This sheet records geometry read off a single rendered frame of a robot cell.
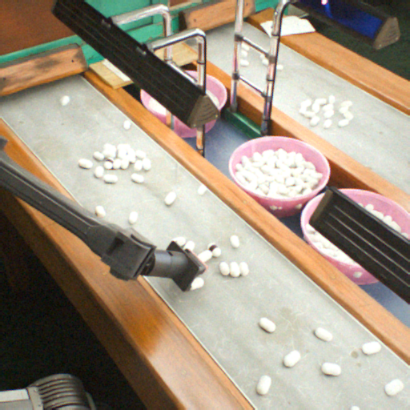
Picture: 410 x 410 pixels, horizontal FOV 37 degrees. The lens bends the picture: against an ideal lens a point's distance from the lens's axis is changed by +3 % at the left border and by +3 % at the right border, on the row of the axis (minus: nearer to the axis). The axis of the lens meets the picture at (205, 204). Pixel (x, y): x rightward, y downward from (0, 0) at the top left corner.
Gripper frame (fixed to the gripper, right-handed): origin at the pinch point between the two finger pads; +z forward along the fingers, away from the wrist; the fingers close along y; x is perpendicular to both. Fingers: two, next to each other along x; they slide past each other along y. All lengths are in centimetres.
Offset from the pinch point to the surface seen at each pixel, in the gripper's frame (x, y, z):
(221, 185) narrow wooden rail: -13.3, 20.0, 15.6
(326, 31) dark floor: -78, 165, 219
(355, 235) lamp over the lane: -29.6, -30.5, -15.1
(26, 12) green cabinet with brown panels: -20, 92, -9
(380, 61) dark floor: -78, 121, 218
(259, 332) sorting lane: 1.3, -19.2, 0.9
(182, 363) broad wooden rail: 10.6, -17.0, -14.4
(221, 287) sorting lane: 0.9, -5.5, 1.7
